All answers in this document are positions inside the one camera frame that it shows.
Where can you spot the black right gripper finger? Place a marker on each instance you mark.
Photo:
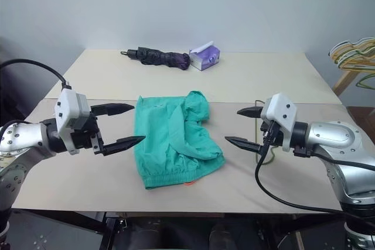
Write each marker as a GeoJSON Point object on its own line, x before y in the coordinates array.
{"type": "Point", "coordinates": [250, 112]}
{"type": "Point", "coordinates": [244, 143]}

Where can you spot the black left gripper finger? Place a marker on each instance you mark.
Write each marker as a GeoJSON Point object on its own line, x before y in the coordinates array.
{"type": "Point", "coordinates": [123, 145]}
{"type": "Point", "coordinates": [115, 108]}

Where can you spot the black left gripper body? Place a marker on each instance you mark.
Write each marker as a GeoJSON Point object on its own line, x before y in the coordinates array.
{"type": "Point", "coordinates": [85, 137]}

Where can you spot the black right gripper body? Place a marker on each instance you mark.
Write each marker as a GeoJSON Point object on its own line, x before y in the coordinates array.
{"type": "Point", "coordinates": [271, 134]}

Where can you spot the green shorts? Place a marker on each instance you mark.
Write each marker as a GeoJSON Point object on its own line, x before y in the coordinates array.
{"type": "Point", "coordinates": [158, 133]}

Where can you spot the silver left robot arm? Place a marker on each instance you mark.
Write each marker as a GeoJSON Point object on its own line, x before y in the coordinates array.
{"type": "Point", "coordinates": [20, 136]}

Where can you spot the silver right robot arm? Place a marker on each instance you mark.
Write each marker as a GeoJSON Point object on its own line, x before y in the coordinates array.
{"type": "Point", "coordinates": [334, 136]}

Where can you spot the wooden hanger rack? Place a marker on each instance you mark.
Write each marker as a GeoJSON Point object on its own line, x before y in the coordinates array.
{"type": "Point", "coordinates": [344, 81]}

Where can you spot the folded dark purple umbrella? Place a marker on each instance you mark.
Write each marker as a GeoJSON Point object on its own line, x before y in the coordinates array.
{"type": "Point", "coordinates": [164, 58]}

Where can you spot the purple tissue box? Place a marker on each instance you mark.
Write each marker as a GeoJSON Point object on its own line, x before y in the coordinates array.
{"type": "Point", "coordinates": [205, 58]}

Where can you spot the light wooden strip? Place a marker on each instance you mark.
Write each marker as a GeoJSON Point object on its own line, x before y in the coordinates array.
{"type": "Point", "coordinates": [299, 241]}

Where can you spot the clothes hangers on rack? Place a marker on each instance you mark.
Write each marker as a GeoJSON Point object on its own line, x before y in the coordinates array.
{"type": "Point", "coordinates": [351, 58]}

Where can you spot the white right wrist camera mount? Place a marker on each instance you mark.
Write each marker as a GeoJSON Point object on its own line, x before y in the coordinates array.
{"type": "Point", "coordinates": [282, 109]}

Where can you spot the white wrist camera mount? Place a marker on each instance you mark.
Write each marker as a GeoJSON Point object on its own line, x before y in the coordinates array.
{"type": "Point", "coordinates": [68, 106]}
{"type": "Point", "coordinates": [282, 109]}

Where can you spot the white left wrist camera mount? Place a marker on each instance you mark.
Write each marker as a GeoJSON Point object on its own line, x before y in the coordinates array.
{"type": "Point", "coordinates": [68, 106]}

